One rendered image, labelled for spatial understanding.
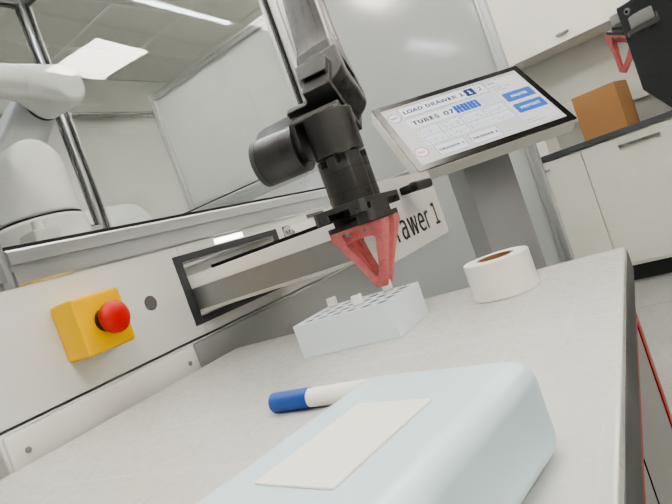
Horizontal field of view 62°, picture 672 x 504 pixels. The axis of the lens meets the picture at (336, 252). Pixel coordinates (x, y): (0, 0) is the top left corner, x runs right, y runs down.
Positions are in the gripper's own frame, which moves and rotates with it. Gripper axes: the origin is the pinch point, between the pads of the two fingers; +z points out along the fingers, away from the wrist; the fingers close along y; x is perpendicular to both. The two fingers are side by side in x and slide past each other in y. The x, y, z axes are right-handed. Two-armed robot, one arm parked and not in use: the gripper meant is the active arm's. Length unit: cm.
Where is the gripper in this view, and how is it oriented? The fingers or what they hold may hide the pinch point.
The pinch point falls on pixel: (382, 278)
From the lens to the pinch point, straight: 63.6
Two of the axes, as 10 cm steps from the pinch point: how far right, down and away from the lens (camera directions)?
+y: -4.5, 1.9, -8.7
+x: 8.3, -2.7, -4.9
